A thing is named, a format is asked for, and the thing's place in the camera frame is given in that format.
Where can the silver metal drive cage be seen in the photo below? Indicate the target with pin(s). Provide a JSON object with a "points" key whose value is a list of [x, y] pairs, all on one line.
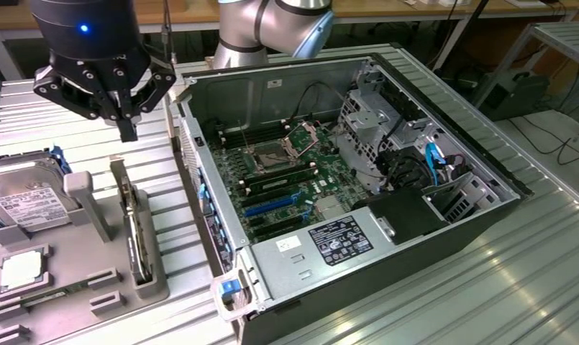
{"points": [[365, 122]]}

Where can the thin socket locking lever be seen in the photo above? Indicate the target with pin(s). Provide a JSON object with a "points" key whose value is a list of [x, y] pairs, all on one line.
{"points": [[246, 134]]}

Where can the black plastic cover box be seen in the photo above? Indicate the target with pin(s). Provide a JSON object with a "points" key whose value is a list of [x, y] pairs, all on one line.
{"points": [[404, 212]]}

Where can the black box on floor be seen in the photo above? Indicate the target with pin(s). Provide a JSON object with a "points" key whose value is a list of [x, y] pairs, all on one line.
{"points": [[519, 97]]}

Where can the silver vented disk bay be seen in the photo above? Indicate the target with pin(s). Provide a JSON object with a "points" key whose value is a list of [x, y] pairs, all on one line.
{"points": [[461, 201]]}

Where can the metal socket cover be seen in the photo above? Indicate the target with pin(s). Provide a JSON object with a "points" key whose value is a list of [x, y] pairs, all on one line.
{"points": [[304, 125]]}

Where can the hard disk with blue carrier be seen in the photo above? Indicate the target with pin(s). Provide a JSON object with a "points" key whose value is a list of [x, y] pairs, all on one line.
{"points": [[24, 201]]}

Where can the green low-profile graphics card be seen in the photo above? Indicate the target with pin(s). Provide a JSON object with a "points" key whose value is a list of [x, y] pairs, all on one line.
{"points": [[135, 223]]}

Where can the wooden desk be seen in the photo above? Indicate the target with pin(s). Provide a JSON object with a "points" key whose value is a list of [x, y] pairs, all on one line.
{"points": [[413, 7]]}

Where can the green Dell motherboard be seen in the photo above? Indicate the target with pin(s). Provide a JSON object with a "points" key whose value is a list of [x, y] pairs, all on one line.
{"points": [[328, 169]]}

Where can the CPU socket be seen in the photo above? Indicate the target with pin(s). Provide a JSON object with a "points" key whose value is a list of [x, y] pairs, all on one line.
{"points": [[269, 158]]}

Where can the black long expansion slot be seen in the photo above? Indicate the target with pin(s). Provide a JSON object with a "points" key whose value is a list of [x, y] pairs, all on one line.
{"points": [[278, 229], [274, 223], [267, 199]]}

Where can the metal slat side table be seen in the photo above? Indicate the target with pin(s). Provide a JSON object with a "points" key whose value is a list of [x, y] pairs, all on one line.
{"points": [[567, 39]]}

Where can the blue expansion slot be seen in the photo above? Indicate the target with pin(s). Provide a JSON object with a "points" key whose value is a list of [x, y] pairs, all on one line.
{"points": [[269, 209]]}

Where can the grey parts rack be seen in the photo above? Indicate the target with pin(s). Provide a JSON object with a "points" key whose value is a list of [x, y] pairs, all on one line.
{"points": [[78, 258]]}

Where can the grey power supply unit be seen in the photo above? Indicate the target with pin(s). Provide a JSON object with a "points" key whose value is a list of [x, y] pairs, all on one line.
{"points": [[289, 266]]}

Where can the green RAM stick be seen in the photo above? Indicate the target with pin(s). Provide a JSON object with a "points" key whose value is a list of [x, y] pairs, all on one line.
{"points": [[59, 293]]}

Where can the silver chipset heatsink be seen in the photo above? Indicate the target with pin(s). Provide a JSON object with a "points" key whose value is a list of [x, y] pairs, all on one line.
{"points": [[328, 208]]}

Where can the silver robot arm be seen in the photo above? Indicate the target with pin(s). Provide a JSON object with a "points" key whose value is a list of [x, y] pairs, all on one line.
{"points": [[269, 28]]}

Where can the silver CPU chip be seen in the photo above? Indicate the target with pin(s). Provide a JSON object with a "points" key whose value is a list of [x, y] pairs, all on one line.
{"points": [[23, 269]]}

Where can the black open PC case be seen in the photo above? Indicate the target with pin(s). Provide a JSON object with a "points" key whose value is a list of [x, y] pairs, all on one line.
{"points": [[461, 251]]}

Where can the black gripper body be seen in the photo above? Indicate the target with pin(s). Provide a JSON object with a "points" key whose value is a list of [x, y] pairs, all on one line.
{"points": [[87, 36]]}

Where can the dark RAM stick white label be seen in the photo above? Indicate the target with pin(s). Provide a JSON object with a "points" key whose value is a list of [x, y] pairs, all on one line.
{"points": [[279, 182]]}

